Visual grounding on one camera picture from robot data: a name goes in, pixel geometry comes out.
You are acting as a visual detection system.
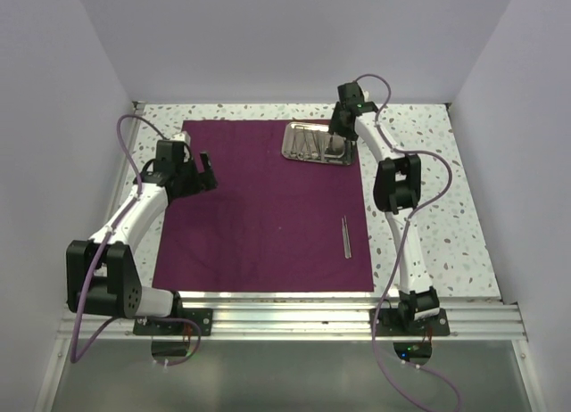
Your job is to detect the purple cloth wrap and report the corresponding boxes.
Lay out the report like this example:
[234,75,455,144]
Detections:
[153,120,374,293]

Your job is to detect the aluminium front rail frame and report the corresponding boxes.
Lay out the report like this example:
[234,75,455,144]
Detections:
[56,298,527,342]

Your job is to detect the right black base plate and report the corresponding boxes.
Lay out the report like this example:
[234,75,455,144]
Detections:
[368,305,451,337]

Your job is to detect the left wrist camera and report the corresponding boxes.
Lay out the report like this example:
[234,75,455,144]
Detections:
[170,131,191,145]

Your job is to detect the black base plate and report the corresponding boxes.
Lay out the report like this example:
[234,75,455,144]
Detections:
[133,308,214,336]
[368,305,451,337]

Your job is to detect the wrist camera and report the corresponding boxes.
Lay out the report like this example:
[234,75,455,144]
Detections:
[337,81,368,105]
[170,131,191,145]

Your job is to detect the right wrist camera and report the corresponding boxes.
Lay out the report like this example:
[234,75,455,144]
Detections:
[337,81,368,105]

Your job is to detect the aluminium left side rail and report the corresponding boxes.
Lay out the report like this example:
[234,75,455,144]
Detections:
[80,100,145,301]

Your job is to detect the steel scissors in tray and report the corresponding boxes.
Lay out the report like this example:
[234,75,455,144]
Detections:
[289,127,311,160]

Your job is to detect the steel forceps in tray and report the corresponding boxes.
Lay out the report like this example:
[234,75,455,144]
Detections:
[306,128,321,161]

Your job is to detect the steel instrument tray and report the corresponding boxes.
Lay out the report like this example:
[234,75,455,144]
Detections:
[281,121,357,166]

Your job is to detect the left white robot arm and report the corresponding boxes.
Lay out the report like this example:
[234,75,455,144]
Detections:
[65,133,218,334]

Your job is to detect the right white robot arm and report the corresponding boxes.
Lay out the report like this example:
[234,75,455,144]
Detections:
[329,103,440,334]

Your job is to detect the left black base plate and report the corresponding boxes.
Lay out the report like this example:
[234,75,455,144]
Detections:
[133,308,214,336]

